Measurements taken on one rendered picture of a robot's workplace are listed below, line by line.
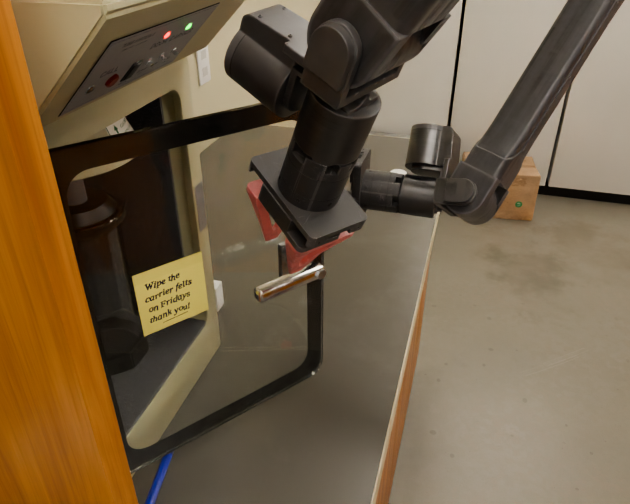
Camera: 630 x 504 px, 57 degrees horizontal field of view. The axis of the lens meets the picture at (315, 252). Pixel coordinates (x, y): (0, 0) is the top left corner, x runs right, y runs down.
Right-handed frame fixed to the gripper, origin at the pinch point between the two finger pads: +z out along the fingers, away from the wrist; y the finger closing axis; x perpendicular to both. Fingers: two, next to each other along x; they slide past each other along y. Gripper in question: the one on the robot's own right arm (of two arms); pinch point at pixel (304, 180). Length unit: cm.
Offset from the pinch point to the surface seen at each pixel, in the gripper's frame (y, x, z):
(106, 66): 24.8, 35.8, 4.9
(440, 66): -48, -269, 3
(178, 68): 18.4, 12.2, 12.1
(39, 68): 25.9, 41.3, 6.4
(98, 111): 18.3, 28.7, 11.9
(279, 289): -0.1, 27.2, -5.7
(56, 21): 29, 41, 4
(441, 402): -121, -82, -26
